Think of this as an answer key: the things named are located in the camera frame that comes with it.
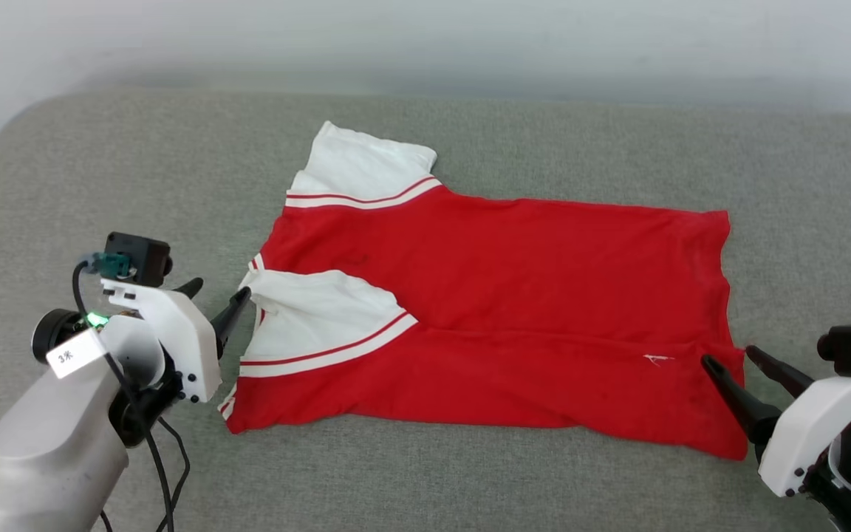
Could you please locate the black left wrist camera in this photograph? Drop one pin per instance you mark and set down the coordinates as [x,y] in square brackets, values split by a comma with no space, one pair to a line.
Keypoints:
[141,255]

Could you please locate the white label tag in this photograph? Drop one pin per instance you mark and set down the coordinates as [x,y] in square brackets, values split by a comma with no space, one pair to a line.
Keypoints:
[74,355]

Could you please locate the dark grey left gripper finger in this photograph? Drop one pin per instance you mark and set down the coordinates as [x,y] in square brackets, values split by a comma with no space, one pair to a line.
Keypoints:
[190,287]
[230,314]

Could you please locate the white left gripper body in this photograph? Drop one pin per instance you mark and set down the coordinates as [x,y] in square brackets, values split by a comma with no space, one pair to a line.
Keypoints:
[189,347]

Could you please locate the red and white shirt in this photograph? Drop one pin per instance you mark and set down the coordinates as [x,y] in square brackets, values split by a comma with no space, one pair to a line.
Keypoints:
[507,258]

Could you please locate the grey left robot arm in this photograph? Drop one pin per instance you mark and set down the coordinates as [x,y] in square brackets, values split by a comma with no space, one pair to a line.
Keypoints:
[41,458]

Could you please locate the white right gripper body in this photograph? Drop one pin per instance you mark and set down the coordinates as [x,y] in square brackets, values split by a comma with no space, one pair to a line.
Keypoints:
[802,436]

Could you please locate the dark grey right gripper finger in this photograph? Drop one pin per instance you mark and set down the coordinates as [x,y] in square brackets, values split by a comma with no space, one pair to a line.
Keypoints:
[736,399]
[780,373]

